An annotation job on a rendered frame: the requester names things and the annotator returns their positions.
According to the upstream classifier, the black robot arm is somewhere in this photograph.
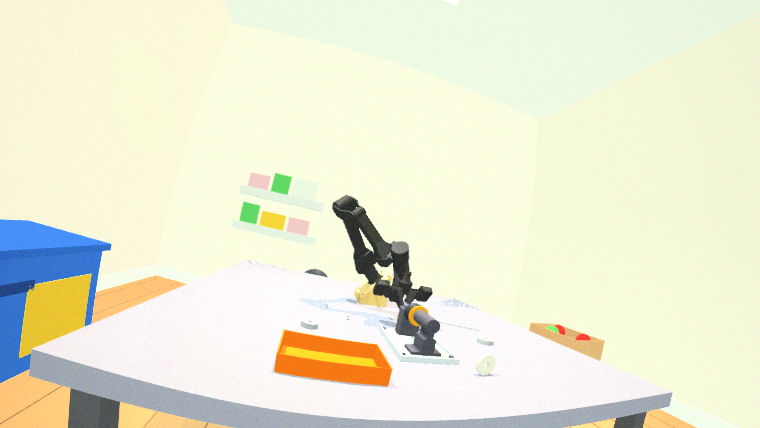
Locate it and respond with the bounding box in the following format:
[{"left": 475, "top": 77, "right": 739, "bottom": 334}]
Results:
[{"left": 331, "top": 195, "right": 410, "bottom": 285}]

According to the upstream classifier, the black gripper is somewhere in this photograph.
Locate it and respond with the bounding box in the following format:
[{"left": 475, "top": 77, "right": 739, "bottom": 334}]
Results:
[{"left": 373, "top": 268, "right": 433, "bottom": 309}]

